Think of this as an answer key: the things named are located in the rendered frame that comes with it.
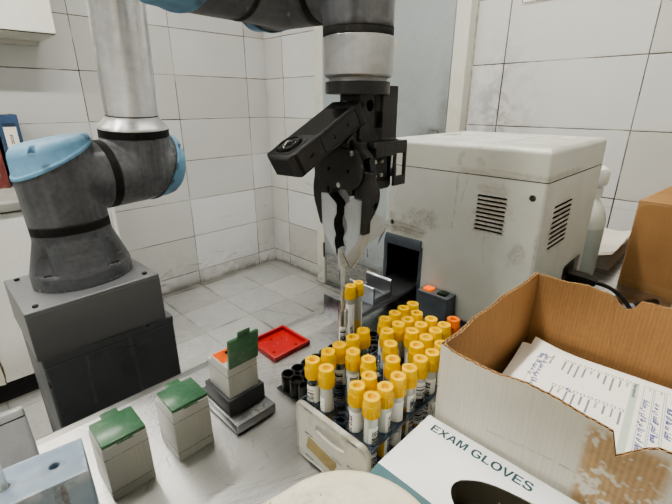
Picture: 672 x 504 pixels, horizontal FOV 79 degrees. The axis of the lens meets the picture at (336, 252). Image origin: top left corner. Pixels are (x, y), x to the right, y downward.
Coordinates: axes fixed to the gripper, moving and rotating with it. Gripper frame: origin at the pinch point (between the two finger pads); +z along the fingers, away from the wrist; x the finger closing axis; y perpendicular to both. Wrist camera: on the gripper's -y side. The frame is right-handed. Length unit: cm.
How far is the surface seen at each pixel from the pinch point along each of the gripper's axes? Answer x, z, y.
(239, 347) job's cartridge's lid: 2.6, 7.7, -13.9
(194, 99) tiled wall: 229, -20, 101
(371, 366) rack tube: -11.1, 6.6, -7.4
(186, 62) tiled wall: 229, -41, 98
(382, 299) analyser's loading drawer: 5.7, 13.6, 15.9
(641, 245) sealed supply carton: -22, 9, 62
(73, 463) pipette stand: -1.6, 7.9, -31.2
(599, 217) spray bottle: -14, 4, 61
